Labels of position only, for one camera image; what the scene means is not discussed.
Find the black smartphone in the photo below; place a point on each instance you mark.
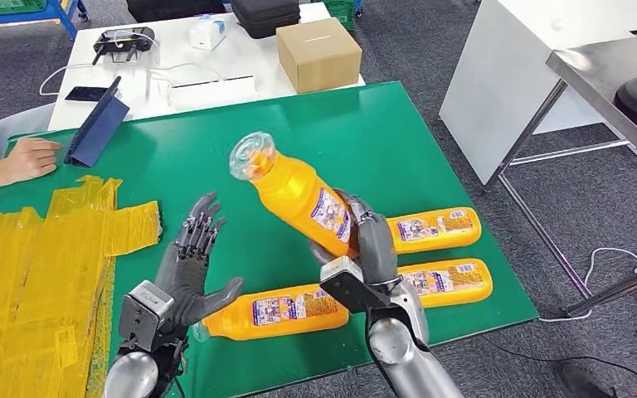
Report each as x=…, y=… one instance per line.
x=84, y=94

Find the blue tablet case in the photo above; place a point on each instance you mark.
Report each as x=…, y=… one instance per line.
x=98, y=132

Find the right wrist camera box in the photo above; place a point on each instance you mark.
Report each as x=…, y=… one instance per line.
x=351, y=288

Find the black metal bar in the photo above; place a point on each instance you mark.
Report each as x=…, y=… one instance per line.
x=620, y=288

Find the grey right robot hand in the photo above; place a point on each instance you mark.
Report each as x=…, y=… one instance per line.
x=379, y=247

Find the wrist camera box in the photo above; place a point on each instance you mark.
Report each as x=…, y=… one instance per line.
x=351, y=288
x=142, y=316

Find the black controller with antennas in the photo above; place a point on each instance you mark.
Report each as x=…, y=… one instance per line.
x=122, y=39

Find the white desk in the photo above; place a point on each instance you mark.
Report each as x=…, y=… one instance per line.
x=505, y=82

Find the steel table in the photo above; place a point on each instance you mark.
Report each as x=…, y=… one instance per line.
x=610, y=71

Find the person's left hand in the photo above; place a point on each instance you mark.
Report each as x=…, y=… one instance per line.
x=30, y=159

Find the orange detergent bottle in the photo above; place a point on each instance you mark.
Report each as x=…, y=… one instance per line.
x=291, y=192
x=461, y=294
x=230, y=324
x=434, y=244

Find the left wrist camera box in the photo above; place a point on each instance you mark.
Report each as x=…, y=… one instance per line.
x=142, y=316

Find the black hard case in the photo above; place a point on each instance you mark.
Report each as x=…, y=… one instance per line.
x=266, y=16

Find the brown cardboard box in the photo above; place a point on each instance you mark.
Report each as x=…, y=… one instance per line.
x=318, y=55

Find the small white box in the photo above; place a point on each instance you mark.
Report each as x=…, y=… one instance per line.
x=206, y=33

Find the white table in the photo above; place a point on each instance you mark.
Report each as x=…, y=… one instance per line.
x=241, y=60

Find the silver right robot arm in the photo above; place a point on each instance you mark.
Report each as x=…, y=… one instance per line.
x=401, y=351

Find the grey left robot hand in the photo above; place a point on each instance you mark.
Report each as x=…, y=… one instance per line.
x=186, y=280

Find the green plastic crate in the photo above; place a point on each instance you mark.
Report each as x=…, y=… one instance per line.
x=343, y=14
x=9, y=5

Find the black bag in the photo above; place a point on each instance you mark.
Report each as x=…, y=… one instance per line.
x=175, y=8

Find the long white power strip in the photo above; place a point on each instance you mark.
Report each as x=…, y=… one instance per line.
x=214, y=92

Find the yellow tape patch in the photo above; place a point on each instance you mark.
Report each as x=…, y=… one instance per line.
x=22, y=285

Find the black shoe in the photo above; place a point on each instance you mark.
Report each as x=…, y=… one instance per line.
x=579, y=382

